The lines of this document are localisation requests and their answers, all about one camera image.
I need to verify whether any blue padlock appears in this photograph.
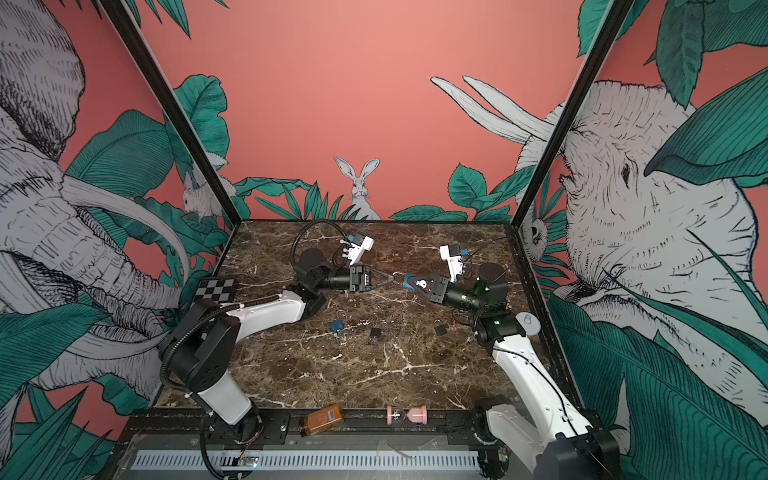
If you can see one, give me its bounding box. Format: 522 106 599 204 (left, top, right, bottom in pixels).
330 320 345 338
393 272 414 291

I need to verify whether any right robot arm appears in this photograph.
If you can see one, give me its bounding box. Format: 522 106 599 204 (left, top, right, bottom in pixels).
405 263 624 479

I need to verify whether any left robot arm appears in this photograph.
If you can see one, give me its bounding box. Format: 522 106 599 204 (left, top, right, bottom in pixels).
159 249 393 427

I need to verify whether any yellow white can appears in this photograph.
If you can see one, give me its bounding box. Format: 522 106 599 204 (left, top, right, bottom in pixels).
516 312 541 337

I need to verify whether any pink hourglass timer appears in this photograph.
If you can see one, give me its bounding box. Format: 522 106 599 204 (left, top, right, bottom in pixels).
386 406 428 425

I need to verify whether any checkerboard calibration board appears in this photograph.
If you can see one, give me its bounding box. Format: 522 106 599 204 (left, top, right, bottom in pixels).
193 277 238 303

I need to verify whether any orange box device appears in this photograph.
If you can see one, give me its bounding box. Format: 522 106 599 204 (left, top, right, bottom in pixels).
299 404 343 437

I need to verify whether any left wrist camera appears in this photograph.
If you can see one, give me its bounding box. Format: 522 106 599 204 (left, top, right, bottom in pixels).
342 234 374 265

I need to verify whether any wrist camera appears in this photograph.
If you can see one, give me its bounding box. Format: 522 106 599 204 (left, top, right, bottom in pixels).
439 244 469 282
342 234 374 265

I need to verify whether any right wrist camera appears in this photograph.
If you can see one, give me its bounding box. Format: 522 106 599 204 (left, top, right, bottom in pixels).
439 244 469 282

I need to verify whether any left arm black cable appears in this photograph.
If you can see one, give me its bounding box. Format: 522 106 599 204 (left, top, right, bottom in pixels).
289 219 350 277

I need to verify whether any black base frame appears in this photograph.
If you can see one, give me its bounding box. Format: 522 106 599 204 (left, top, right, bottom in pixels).
122 407 601 448

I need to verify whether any white perforated rail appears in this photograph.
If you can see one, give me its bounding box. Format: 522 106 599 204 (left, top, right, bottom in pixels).
130 450 480 472

